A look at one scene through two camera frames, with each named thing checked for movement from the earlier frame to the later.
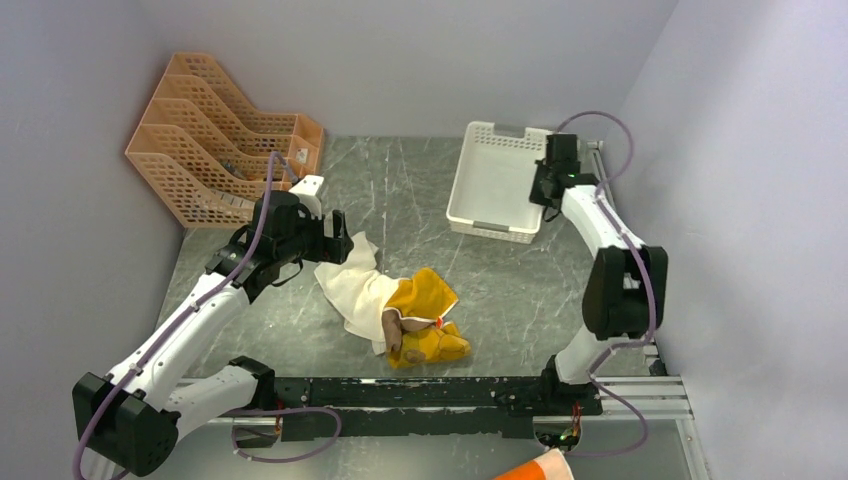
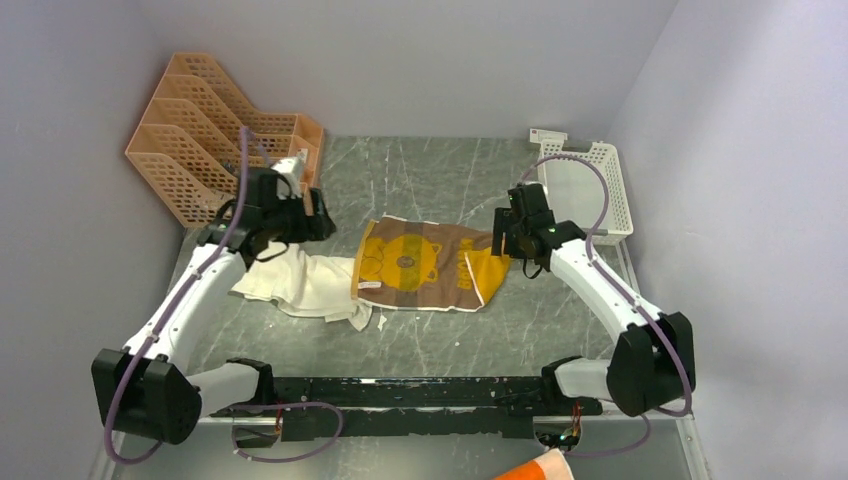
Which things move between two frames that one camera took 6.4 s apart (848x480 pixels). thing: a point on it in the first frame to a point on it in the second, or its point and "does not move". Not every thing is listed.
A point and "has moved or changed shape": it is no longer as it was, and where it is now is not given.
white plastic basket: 491,194 has moved or changed shape
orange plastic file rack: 207,154 does not move
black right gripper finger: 538,192 to 502,224
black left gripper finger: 341,244 to 321,224
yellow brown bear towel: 414,329 to 420,264
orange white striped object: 552,465 does not move
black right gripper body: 549,172 to 517,232
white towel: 359,292 has moved or changed shape
